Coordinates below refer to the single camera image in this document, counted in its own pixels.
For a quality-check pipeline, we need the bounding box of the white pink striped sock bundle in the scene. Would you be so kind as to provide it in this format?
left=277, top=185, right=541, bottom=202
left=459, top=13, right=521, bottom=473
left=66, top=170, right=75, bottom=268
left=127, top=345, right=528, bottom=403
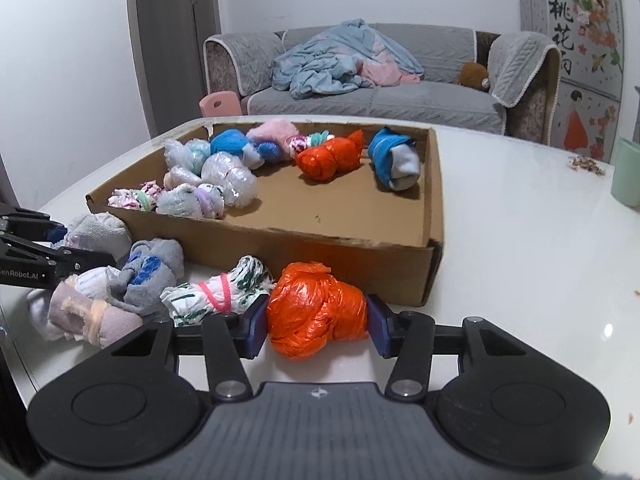
left=160, top=256, right=276, bottom=327

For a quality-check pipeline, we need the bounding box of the mauve sock bundle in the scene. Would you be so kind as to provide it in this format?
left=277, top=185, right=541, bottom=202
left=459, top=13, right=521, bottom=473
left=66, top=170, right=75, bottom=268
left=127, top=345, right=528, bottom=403
left=48, top=282, right=143, bottom=348

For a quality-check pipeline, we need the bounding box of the white blue striped sock bundle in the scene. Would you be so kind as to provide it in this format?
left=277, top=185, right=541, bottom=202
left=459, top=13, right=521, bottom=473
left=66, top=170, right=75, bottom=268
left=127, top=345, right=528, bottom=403
left=26, top=266, right=119, bottom=341

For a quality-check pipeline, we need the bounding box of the grey knitted sock bundle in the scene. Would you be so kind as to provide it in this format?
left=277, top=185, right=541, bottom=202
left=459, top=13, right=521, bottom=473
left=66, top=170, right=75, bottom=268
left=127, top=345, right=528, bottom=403
left=63, top=212, right=132, bottom=261

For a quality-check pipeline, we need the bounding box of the grey sock with blue flower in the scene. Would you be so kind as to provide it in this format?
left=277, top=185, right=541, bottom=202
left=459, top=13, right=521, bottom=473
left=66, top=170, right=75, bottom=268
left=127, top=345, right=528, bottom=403
left=107, top=238, right=184, bottom=318

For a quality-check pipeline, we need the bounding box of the white floral plastic bundle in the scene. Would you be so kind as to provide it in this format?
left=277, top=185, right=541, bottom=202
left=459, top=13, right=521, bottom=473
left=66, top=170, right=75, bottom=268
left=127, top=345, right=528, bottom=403
left=156, top=183, right=226, bottom=219

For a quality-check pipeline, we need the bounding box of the clear plastic bag bundle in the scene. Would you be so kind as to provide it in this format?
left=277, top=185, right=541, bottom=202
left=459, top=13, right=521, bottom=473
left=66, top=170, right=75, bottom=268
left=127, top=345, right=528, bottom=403
left=201, top=152, right=258, bottom=208

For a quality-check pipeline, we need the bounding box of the orange plastic bag bundle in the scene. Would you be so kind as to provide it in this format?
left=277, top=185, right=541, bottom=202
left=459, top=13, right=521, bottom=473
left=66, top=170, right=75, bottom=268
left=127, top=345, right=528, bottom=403
left=295, top=130, right=363, bottom=182

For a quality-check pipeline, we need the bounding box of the white mesh bundle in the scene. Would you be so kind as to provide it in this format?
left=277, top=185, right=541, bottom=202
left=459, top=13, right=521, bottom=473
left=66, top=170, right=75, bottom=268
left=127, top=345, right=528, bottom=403
left=164, top=139, right=210, bottom=177

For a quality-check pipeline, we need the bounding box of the teal pink sock bundle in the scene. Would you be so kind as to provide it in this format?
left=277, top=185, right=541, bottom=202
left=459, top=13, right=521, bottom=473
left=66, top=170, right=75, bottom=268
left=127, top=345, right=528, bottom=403
left=303, top=130, right=334, bottom=150

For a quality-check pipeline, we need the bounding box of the pink fluffy sock bundle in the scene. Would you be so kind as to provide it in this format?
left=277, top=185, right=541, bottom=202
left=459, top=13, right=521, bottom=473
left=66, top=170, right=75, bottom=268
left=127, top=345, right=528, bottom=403
left=246, top=118, right=309, bottom=164

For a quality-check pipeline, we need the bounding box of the brown cardboard box tray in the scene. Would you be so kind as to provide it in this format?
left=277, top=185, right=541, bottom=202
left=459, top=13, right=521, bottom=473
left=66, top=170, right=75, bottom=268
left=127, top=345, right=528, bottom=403
left=86, top=122, right=444, bottom=307

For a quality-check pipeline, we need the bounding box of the pink plastic stool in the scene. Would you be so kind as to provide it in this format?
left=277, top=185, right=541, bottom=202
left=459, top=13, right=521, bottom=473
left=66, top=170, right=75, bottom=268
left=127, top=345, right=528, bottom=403
left=198, top=90, right=243, bottom=117

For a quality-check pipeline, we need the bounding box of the pink cushion on sofa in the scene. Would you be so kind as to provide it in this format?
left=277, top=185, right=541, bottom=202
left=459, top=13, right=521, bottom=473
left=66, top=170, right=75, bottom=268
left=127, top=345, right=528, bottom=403
left=358, top=61, right=421, bottom=87

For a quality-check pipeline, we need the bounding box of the brown plush toy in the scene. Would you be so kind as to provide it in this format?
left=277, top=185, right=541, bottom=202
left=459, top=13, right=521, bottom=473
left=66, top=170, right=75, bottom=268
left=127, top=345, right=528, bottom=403
left=457, top=62, right=490, bottom=92

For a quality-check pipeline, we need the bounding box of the light blue blanket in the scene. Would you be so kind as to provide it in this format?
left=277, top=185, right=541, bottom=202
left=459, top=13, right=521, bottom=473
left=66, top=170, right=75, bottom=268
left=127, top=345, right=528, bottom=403
left=271, top=20, right=424, bottom=100

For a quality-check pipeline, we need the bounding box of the grey sofa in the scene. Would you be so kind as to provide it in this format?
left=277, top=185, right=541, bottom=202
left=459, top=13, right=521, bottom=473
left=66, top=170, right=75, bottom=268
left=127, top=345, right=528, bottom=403
left=203, top=20, right=560, bottom=144

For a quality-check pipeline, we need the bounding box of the green plastic cup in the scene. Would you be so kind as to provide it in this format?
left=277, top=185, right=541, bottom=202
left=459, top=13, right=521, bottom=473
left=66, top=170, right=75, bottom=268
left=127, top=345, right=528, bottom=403
left=611, top=139, right=640, bottom=208

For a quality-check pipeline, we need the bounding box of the decorated grey refrigerator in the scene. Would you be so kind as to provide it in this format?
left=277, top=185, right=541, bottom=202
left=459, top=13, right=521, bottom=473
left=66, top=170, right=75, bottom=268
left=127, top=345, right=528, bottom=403
left=520, top=0, right=624, bottom=162

